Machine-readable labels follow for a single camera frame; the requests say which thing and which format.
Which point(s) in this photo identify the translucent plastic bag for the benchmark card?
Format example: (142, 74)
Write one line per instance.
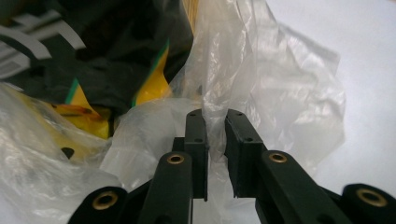
(264, 93)

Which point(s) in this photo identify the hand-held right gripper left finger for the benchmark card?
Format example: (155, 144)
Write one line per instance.
(196, 146)

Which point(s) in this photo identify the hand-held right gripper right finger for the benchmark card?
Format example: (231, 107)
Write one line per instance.
(241, 146)

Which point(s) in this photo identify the yellow black snack packet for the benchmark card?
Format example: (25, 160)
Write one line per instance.
(124, 59)

